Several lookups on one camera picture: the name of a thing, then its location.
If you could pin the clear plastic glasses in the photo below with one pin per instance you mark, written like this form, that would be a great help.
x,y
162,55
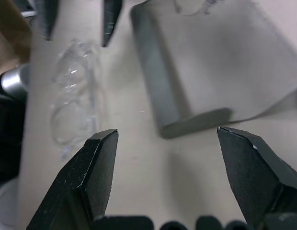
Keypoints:
x,y
69,76

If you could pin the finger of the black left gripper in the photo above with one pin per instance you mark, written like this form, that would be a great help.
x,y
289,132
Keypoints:
x,y
46,19
111,21

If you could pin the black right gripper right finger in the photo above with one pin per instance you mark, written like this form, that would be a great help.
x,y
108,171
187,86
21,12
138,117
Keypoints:
x,y
254,172

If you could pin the silver and black robot body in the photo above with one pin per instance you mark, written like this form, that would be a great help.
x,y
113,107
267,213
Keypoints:
x,y
10,81

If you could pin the grey glasses case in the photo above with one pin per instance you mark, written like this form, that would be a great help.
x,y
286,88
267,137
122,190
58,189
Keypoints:
x,y
210,60

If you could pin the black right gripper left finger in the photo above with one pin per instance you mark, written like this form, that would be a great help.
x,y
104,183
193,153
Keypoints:
x,y
91,172

